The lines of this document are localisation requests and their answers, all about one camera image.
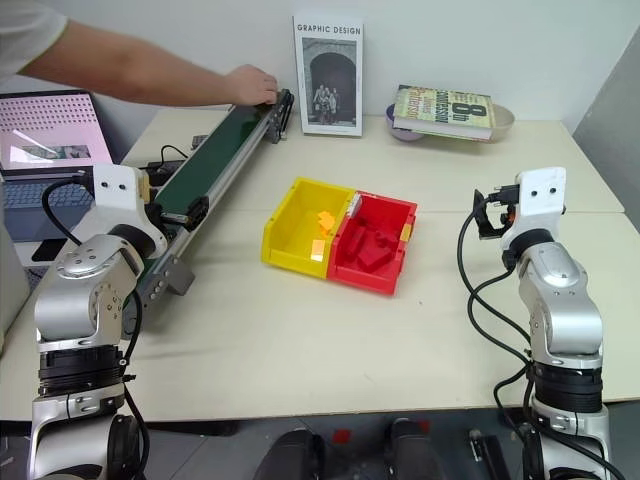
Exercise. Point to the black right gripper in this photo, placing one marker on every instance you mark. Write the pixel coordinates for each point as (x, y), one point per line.
(504, 212)

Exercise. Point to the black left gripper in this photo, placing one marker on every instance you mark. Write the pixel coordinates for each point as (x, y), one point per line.
(153, 209)

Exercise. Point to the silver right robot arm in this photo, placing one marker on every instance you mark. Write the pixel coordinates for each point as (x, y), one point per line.
(560, 300)

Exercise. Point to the person's bare forearm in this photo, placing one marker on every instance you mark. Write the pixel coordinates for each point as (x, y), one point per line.
(130, 67)

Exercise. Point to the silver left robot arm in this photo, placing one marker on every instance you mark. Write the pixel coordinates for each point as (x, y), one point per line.
(85, 295)

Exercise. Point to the green conveyor belt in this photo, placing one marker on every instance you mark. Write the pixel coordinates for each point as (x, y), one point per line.
(220, 155)

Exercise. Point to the person's bare hand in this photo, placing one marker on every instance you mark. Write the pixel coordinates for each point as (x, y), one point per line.
(252, 86)

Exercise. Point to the black power adapter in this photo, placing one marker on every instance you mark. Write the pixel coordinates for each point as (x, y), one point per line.
(162, 172)

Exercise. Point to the small black controller box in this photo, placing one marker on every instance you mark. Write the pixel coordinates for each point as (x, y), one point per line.
(200, 141)

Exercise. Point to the beige bowl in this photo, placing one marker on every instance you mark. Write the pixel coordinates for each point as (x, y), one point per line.
(504, 122)

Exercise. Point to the red toy block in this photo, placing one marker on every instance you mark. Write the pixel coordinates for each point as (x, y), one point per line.
(375, 260)
(386, 240)

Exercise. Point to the red plastic bin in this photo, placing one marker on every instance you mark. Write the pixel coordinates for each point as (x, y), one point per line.
(375, 245)

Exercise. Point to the purple bowl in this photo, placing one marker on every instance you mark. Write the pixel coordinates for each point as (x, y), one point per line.
(402, 132)

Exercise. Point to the yellow plastic bin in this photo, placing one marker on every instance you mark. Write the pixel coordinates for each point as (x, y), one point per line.
(295, 235)

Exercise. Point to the yellow toy block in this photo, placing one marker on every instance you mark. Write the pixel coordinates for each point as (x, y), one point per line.
(326, 222)
(317, 250)

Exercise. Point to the open laptop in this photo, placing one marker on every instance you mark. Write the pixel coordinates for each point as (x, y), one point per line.
(47, 135)

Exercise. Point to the grey panel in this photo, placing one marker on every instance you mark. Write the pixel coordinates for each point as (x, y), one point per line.
(612, 130)

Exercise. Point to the graphic design book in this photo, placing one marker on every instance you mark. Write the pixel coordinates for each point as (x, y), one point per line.
(328, 75)

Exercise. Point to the black tool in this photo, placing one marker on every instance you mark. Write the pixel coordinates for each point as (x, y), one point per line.
(482, 445)

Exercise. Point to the white shirt sleeve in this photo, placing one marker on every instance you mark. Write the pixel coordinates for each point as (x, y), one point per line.
(27, 35)

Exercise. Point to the dark rounded shape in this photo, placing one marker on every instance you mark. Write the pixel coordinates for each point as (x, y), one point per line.
(292, 457)
(417, 450)

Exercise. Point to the small red object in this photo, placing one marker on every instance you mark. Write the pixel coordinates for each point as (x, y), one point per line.
(342, 436)

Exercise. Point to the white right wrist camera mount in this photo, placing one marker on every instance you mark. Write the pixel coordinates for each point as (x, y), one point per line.
(540, 197)

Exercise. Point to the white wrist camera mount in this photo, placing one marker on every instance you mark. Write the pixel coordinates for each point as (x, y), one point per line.
(116, 187)
(540, 197)

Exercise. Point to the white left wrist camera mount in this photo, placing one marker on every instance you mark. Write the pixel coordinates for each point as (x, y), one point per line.
(116, 187)

